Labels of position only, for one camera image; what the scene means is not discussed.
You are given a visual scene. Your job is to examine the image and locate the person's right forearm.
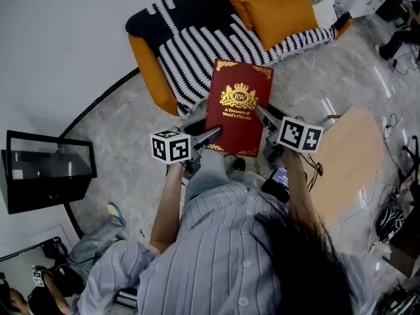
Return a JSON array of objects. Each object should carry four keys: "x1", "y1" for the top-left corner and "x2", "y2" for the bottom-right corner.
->
[{"x1": 282, "y1": 149, "x2": 316, "y2": 217}]

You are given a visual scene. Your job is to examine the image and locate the black monitor screen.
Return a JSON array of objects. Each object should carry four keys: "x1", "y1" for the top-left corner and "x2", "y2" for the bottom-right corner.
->
[{"x1": 0, "y1": 129, "x2": 98, "y2": 215}]

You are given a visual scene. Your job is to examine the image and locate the black white striped blanket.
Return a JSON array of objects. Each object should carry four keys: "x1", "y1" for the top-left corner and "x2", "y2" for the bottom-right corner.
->
[{"x1": 125, "y1": 0, "x2": 337, "y2": 113}]

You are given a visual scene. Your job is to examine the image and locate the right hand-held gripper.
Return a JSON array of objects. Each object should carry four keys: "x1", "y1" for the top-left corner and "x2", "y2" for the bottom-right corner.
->
[{"x1": 255, "y1": 104, "x2": 324, "y2": 165}]

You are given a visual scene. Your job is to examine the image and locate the black device with screen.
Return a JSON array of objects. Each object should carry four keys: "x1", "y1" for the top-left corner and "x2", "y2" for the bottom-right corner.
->
[{"x1": 261, "y1": 166, "x2": 291, "y2": 203}]

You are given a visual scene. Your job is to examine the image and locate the orange sofa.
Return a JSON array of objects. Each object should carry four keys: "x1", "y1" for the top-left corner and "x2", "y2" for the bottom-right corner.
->
[{"x1": 125, "y1": 0, "x2": 355, "y2": 117}]

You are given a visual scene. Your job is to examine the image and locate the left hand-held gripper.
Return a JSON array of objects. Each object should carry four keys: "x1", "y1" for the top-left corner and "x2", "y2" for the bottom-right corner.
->
[{"x1": 150, "y1": 120, "x2": 224, "y2": 177}]

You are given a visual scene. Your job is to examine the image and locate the dark grey knit cloth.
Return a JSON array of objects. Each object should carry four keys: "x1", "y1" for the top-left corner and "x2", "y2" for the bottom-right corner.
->
[{"x1": 332, "y1": 0, "x2": 346, "y2": 23}]

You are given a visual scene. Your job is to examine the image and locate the person's blue jeans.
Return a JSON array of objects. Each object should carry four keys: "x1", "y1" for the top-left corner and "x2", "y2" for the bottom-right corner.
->
[{"x1": 183, "y1": 147, "x2": 264, "y2": 207}]

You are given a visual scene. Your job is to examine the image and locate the wooden stool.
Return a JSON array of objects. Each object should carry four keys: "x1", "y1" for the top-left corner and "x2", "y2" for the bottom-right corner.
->
[{"x1": 308, "y1": 105, "x2": 385, "y2": 223}]

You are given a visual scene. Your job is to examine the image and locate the person's striped shirt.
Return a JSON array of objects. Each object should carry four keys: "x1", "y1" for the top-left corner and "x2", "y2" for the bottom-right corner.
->
[{"x1": 77, "y1": 180, "x2": 379, "y2": 315}]

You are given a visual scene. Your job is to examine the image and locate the person's black shoe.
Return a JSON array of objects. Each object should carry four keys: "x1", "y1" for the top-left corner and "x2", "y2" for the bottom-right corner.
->
[{"x1": 224, "y1": 156, "x2": 247, "y2": 177}]

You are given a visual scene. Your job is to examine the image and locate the person's left forearm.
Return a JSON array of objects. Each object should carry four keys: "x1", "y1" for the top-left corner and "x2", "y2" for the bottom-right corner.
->
[{"x1": 149, "y1": 161, "x2": 185, "y2": 254}]

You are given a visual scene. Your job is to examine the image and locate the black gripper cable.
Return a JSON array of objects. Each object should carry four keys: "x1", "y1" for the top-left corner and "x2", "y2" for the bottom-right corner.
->
[{"x1": 301, "y1": 154, "x2": 324, "y2": 190}]

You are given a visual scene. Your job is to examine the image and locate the black tripod stand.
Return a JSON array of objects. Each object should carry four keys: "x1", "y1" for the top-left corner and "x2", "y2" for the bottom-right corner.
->
[{"x1": 398, "y1": 142, "x2": 420, "y2": 184}]

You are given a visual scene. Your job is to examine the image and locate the black white patterned bag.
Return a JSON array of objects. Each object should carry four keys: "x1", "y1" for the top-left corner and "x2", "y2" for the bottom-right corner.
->
[{"x1": 375, "y1": 201, "x2": 406, "y2": 243}]

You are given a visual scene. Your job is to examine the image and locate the red book with gold print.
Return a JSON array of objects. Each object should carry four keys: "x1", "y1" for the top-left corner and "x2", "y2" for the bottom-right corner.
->
[{"x1": 204, "y1": 58, "x2": 275, "y2": 158}]

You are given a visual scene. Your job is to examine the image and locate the white cable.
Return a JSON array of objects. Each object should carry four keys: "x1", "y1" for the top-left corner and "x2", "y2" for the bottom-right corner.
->
[{"x1": 380, "y1": 112, "x2": 400, "y2": 141}]

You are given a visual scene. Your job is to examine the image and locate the white pillow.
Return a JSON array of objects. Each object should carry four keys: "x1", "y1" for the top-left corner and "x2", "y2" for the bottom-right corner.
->
[{"x1": 311, "y1": 0, "x2": 337, "y2": 26}]

